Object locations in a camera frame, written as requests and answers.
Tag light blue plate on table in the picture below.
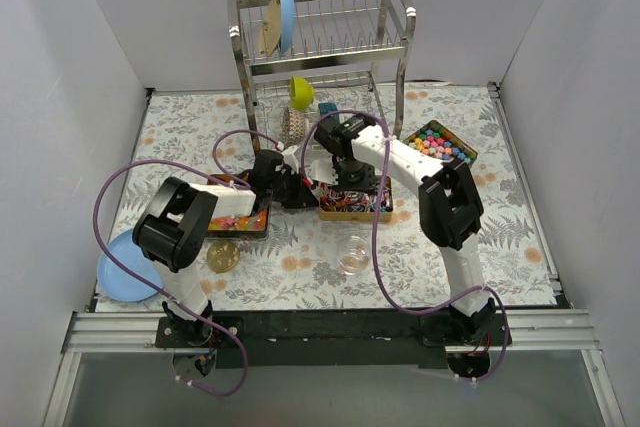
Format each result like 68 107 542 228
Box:
97 229 164 302

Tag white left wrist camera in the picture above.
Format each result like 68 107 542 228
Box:
281 144 303 174

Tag light blue plate in rack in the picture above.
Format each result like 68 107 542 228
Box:
271 0 296 56

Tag green bowl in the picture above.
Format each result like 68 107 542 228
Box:
289 76 315 112

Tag gold round jar lid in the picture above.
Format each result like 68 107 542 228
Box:
206 240 240 274

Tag aluminium frame rail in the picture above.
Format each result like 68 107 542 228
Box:
44 308 624 426

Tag teal mug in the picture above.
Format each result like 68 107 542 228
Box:
318 102 339 119

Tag tin with star candies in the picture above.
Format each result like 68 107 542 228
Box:
404 120 478 165

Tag tin with gummy candies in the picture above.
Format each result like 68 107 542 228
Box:
204 173 273 241

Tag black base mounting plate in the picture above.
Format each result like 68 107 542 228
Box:
155 309 512 369

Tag beige wooden plate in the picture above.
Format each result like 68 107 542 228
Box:
259 0 282 57

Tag steel dish rack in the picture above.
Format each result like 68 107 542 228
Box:
227 0 417 135

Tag patterned ceramic bowl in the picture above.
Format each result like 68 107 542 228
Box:
281 107 309 147

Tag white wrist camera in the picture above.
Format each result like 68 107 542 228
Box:
309 158 338 186
281 144 303 174

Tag clear glass jar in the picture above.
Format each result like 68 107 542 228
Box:
337 236 372 275

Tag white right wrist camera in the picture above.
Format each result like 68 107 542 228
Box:
309 158 338 186

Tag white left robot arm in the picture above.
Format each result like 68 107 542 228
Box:
132 150 319 347

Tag gold tin with lollipops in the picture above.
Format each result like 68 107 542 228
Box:
316 183 377 222

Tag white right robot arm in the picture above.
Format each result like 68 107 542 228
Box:
313 112 496 345

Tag floral tablecloth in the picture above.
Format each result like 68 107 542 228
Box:
103 83 556 310

